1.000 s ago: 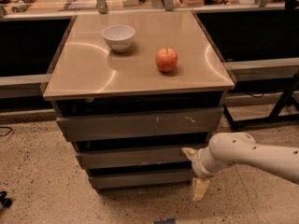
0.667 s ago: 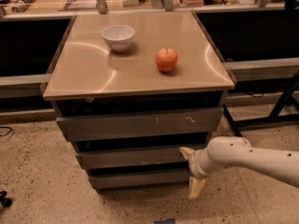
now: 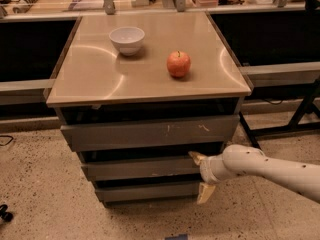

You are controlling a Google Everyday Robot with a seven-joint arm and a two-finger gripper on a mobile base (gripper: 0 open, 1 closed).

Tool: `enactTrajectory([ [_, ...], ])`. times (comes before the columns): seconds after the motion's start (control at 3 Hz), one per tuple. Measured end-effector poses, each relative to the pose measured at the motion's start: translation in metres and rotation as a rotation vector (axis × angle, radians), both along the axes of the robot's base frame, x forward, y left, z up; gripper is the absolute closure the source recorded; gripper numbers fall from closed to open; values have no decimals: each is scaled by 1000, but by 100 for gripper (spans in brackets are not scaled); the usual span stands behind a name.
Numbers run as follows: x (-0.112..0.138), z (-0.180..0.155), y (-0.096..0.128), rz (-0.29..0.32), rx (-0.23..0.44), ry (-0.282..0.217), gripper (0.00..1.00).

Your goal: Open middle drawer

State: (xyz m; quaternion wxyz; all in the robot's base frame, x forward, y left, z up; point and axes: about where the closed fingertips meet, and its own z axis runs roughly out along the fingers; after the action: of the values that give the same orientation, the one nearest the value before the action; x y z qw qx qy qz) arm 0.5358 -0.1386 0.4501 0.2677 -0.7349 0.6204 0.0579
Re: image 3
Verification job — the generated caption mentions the grey bottom drawer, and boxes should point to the grey bottom drawer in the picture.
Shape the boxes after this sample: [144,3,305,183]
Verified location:
[95,181,204,203]

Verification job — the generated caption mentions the blue tape on floor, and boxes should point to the blue tape on floor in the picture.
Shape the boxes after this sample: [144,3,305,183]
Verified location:
[164,234,188,240]

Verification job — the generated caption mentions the red apple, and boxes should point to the red apple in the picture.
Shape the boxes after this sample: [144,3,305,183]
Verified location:
[166,51,191,78]

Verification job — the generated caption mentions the black table leg frame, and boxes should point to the black table leg frame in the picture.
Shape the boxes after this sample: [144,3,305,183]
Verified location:
[239,78,320,148]

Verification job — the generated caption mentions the black object on floor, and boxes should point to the black object on floor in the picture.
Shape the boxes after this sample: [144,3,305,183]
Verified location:
[0,204,13,222]

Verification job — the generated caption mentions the white ceramic bowl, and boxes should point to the white ceramic bowl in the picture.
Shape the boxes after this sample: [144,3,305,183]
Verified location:
[109,27,145,56]

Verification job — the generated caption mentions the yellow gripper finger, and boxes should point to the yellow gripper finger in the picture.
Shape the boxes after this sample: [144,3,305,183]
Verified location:
[197,182,216,204]
[188,151,207,166]

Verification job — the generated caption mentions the grey drawer cabinet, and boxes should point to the grey drawer cabinet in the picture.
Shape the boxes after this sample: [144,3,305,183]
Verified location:
[46,11,252,208]

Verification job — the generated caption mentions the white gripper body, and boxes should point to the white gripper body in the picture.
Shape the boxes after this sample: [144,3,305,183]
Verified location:
[200,155,236,185]

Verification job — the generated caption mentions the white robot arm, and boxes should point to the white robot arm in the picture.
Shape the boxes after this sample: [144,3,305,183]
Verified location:
[189,144,320,204]

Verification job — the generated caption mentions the black floor cable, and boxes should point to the black floor cable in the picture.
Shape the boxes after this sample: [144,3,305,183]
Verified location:
[0,135,15,147]

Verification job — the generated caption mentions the grey top drawer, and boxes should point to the grey top drawer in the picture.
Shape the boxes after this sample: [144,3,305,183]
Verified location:
[61,115,239,152]

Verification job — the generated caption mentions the grey drawer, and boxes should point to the grey drawer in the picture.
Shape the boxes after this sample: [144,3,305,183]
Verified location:
[61,115,239,152]
[81,154,200,181]
[95,181,204,203]

